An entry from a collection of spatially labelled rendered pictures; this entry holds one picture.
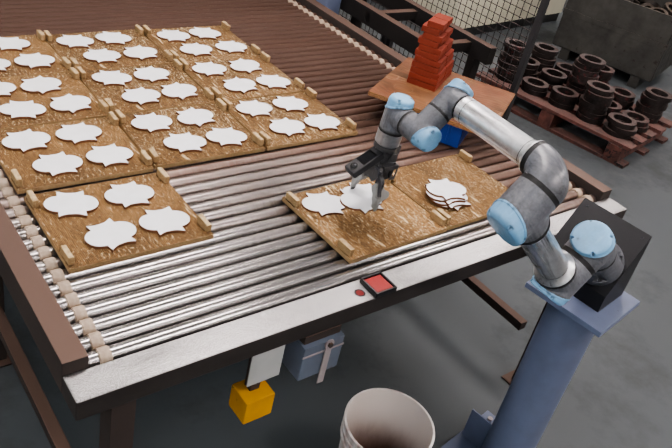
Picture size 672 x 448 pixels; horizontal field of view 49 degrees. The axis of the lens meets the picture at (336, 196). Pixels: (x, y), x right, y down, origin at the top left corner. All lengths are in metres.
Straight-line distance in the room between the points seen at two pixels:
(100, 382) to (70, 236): 0.50
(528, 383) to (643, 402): 1.08
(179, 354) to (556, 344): 1.25
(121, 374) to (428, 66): 1.84
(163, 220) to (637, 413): 2.27
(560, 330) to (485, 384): 0.90
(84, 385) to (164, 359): 0.18
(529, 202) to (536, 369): 0.90
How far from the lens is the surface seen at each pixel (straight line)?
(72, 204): 2.19
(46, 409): 2.54
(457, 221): 2.45
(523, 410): 2.70
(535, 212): 1.83
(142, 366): 1.76
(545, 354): 2.54
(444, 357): 3.35
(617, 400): 3.57
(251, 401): 2.00
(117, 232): 2.08
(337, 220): 2.28
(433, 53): 3.04
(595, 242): 2.20
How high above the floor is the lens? 2.19
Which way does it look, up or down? 31 degrees down
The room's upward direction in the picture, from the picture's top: 13 degrees clockwise
